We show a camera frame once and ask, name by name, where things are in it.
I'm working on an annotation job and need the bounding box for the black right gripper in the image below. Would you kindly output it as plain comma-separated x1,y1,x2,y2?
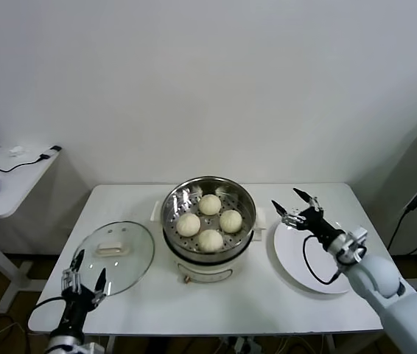
270,188,344,248

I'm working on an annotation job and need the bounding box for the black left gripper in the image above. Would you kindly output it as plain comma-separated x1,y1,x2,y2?
60,249,107,335

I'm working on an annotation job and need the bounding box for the glass pot lid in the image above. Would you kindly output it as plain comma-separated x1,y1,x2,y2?
71,221,156,298

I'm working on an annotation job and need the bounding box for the white steamed baozi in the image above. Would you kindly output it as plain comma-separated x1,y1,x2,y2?
197,228,224,253
218,209,243,233
198,194,222,216
176,212,201,237

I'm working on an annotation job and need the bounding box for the steel steamer basket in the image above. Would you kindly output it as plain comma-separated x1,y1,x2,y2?
150,176,268,259

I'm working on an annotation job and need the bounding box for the white oval plate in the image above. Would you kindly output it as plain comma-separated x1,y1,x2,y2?
273,217,351,295

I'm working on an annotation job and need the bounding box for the white electric cooker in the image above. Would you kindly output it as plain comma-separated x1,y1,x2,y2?
163,228,264,285

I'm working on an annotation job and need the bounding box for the white side table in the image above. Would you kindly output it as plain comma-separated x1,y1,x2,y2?
0,147,62,314

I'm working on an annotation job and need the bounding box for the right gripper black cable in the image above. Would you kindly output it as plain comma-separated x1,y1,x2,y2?
302,234,346,285

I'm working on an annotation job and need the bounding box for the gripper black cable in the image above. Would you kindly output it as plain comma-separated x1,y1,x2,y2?
302,234,346,285
27,297,66,335

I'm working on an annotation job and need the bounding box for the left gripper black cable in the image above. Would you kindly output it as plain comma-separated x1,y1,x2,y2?
27,297,66,335

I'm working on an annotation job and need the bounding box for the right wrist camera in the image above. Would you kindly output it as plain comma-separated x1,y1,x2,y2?
343,227,368,259

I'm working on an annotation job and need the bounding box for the black cable with connector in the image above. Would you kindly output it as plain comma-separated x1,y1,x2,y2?
0,146,62,173

